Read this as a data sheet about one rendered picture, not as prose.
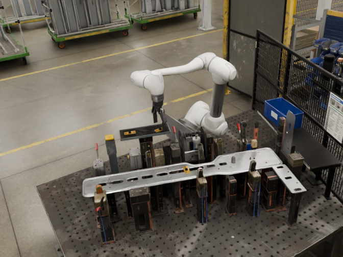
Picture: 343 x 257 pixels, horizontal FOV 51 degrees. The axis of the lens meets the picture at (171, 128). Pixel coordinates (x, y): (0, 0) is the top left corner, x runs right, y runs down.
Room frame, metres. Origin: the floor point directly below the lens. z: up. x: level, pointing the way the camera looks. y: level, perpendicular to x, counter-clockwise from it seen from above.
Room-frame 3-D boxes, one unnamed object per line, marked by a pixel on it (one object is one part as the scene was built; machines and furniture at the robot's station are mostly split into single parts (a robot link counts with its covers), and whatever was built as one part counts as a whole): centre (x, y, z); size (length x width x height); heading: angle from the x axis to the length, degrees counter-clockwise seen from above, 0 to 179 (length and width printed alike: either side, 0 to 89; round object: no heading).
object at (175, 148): (2.18, -0.02, 0.89); 0.13 x 0.11 x 0.38; 10
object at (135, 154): (2.09, 0.27, 0.90); 0.13 x 0.10 x 0.41; 10
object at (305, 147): (2.34, -0.94, 1.02); 0.90 x 0.22 x 0.03; 10
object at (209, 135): (2.24, -0.27, 0.91); 0.07 x 0.05 x 0.42; 10
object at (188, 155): (2.21, -0.15, 0.94); 0.18 x 0.13 x 0.49; 100
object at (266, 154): (1.98, -0.07, 1.00); 1.38 x 0.22 x 0.02; 100
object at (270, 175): (1.89, -0.65, 0.84); 0.11 x 0.10 x 0.28; 10
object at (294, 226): (1.72, -0.76, 0.84); 0.11 x 0.06 x 0.29; 10
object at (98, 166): (2.05, 0.53, 0.88); 0.11 x 0.10 x 0.36; 10
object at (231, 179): (1.86, -0.38, 0.84); 0.11 x 0.08 x 0.29; 10
